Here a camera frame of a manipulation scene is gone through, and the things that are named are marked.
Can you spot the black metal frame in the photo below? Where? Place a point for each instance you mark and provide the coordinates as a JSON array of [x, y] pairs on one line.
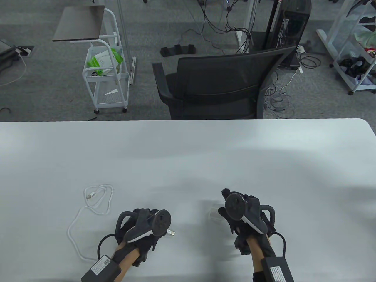
[[7, 55]]

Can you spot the white charger head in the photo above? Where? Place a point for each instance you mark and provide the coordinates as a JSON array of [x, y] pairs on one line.
[[216, 214]]

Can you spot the black gear on rack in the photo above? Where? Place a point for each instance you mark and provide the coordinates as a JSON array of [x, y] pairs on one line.
[[351, 66]]

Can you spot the dark brown board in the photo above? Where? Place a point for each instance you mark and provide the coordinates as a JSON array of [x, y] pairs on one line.
[[79, 23]]

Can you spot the person's right hand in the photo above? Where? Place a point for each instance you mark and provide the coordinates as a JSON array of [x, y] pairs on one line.
[[227, 218]]

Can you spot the person's right forearm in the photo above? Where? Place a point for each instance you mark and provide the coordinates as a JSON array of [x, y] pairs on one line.
[[255, 252]]

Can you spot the white paper piece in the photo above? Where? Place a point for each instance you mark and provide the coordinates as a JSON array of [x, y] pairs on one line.
[[111, 91]]

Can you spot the black left wrist box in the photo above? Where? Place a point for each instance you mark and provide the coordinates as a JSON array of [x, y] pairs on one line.
[[101, 267]]

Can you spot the white metal desk leg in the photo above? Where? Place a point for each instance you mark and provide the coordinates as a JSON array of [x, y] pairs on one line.
[[252, 17]]

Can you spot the black wrist box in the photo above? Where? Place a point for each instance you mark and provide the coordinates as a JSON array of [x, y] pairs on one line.
[[277, 270], [101, 267]]

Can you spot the white metal rack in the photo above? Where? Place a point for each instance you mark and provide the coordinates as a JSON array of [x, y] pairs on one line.
[[326, 38]]

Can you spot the person's left hand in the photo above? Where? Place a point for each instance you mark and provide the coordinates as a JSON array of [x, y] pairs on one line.
[[148, 242]]

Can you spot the dark grey left hand controller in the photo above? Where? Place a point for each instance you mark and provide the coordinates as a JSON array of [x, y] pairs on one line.
[[161, 221]]

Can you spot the floor socket box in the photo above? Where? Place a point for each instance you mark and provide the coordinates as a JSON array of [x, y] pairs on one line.
[[28, 52]]

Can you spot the black slotted floor stand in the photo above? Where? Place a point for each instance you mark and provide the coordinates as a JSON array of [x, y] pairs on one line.
[[166, 51]]

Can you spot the dark grey right hand controller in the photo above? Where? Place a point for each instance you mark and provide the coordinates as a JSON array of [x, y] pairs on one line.
[[235, 205]]

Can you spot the black right wrist box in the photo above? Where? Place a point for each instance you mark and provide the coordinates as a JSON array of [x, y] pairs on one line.
[[277, 270]]

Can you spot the dark grey hand controller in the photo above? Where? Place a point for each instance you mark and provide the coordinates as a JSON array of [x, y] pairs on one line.
[[161, 221], [235, 205]]

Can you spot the black mesh office chair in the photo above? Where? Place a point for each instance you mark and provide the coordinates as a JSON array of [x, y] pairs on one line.
[[220, 76]]

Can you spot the black computer tower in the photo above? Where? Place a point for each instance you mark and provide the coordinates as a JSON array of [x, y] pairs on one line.
[[293, 26]]

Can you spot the white power adapter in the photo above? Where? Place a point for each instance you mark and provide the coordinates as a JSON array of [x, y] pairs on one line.
[[299, 50]]

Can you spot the person's left forearm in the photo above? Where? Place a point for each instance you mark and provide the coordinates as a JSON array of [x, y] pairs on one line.
[[126, 258]]

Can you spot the green and white package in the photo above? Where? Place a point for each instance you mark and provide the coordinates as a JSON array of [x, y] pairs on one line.
[[101, 61]]

